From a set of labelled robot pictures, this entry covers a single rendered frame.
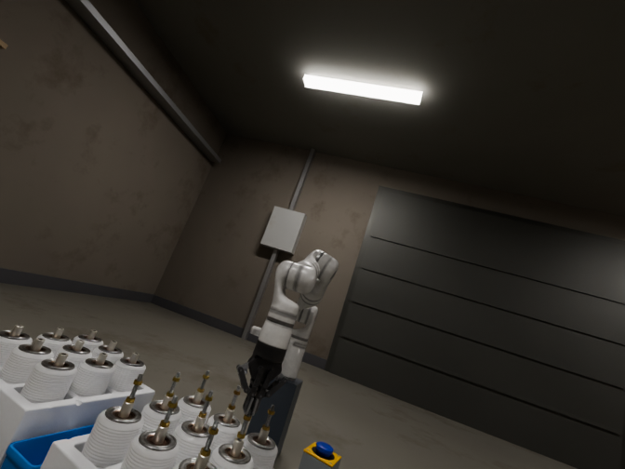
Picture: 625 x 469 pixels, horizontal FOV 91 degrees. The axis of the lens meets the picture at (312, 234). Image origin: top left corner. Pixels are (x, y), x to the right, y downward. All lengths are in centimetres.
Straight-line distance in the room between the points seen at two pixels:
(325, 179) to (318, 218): 62
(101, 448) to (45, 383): 29
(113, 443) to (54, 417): 27
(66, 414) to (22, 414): 11
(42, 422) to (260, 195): 405
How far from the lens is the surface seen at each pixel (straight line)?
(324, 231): 433
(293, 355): 143
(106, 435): 87
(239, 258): 455
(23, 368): 119
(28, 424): 108
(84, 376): 116
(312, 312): 142
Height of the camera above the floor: 60
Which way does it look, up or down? 14 degrees up
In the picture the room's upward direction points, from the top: 19 degrees clockwise
